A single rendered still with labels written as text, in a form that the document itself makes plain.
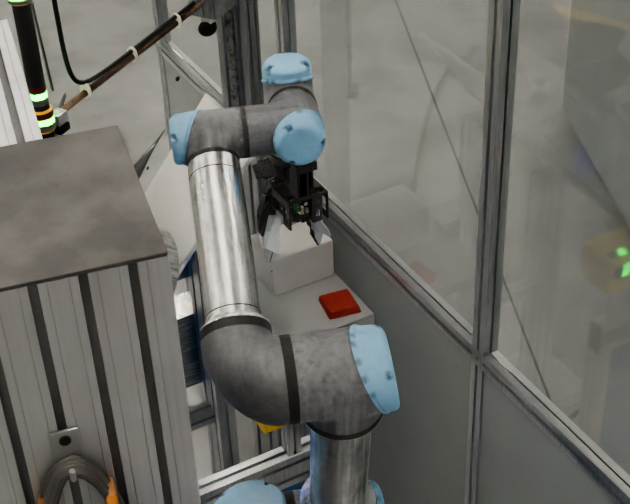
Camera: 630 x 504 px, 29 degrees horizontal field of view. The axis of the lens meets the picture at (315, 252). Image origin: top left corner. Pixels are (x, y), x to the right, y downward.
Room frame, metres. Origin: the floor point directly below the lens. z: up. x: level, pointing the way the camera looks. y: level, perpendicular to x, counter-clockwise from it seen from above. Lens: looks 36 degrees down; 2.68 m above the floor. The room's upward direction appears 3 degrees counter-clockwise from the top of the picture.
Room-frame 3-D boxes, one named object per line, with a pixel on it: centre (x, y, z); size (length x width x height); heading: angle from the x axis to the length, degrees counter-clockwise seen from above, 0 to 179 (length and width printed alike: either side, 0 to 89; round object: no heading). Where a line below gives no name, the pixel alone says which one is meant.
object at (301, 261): (2.45, 0.06, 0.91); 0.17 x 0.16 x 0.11; 117
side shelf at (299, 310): (2.37, 0.06, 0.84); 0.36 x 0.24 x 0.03; 27
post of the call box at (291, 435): (1.83, 0.07, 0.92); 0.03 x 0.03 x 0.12; 27
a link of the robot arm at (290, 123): (1.56, 0.04, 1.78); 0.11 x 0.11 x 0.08; 7
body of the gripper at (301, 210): (1.65, 0.03, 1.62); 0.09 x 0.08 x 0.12; 27
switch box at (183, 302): (2.37, 0.30, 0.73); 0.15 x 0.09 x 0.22; 117
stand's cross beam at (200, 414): (2.23, 0.36, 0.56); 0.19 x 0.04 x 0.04; 117
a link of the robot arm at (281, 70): (1.66, 0.03, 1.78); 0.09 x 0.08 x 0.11; 7
